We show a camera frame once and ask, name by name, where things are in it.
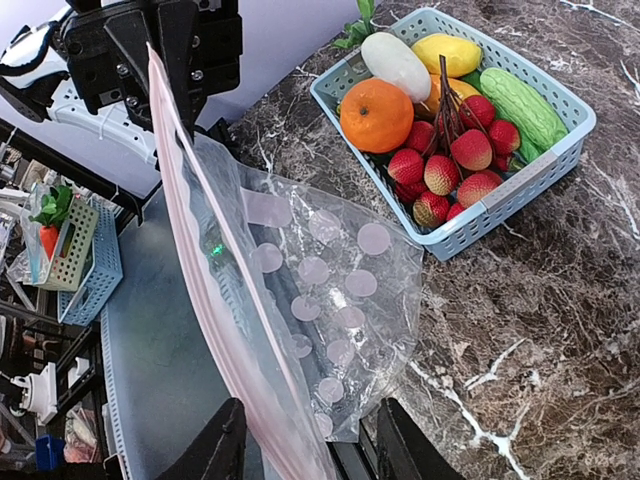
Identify green toy bitter gourd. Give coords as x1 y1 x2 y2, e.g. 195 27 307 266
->
480 67 568 152

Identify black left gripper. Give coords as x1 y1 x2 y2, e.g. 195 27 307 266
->
61 1 243 138

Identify red toy lychee bunch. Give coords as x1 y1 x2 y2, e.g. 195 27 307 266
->
387 56 522 230

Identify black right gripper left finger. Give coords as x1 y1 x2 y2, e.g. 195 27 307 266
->
158 398 248 480

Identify yellow toy mango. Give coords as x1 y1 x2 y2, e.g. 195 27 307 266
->
411 33 483 78

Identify white slotted cable duct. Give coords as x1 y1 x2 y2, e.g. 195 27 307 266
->
100 306 132 480

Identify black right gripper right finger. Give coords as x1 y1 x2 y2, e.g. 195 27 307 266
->
376 398 465 480

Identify beige perforated basket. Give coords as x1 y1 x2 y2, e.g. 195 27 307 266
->
34 197 99 292

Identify blue background basket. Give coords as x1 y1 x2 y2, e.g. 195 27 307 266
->
57 198 123 327

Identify clear zip top bag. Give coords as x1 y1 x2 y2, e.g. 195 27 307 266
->
148 52 422 479

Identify toy carrot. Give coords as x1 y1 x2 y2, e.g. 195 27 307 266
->
29 185 73 260

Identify orange toy fruit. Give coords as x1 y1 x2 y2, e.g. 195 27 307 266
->
340 78 414 154

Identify light blue plastic basket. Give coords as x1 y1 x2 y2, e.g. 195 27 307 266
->
311 8 596 261

